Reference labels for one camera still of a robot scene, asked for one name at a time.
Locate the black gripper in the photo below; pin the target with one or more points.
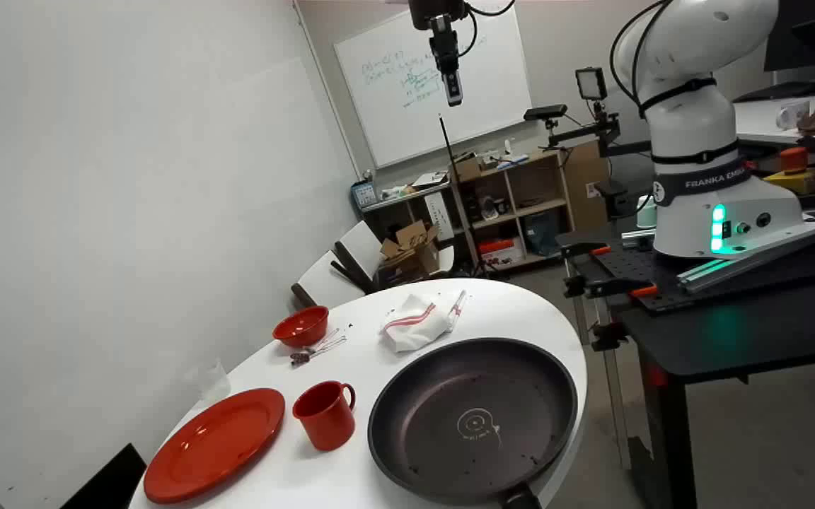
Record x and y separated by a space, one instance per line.
435 7

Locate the red mug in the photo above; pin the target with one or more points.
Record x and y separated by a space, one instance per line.
322 425

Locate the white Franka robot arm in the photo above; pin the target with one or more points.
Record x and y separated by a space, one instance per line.
699 144

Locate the whiteboard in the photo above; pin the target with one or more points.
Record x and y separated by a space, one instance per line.
397 103

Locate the small dark side desk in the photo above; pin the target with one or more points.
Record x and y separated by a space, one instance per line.
407 202

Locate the wooden shelf unit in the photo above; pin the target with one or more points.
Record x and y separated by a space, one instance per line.
523 188

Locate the brown cardboard panel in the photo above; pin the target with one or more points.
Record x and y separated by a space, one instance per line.
582 188

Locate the open cardboard box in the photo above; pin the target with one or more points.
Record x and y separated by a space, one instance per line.
407 251

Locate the red storage box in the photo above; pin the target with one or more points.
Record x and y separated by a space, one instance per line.
498 255

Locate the black metal stand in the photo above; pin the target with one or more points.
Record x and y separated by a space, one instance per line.
352 271

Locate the white wooden-framed folding chair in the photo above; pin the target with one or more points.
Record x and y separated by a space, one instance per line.
325 284

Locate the white red-striped cloth towel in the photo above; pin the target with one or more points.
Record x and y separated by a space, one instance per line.
414 327

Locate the red bowl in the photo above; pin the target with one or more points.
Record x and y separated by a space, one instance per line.
301 329

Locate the small dark metal object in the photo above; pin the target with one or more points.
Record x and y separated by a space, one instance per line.
301 357

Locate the red emergency stop button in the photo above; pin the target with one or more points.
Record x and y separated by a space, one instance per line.
792 161

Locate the black frying pan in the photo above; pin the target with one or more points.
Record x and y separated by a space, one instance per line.
474 425

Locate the black monitor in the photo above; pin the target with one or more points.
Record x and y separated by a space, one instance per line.
812 33

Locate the black robot desk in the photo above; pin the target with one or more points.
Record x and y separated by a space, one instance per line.
757 329

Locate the red plate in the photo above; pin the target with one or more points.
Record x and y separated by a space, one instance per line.
212 446

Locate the black panel object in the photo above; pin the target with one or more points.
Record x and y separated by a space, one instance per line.
110 483

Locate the black camera light stand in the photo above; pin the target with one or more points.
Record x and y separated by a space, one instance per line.
590 83

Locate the aluminium rail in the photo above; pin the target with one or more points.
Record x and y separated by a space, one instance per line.
757 251

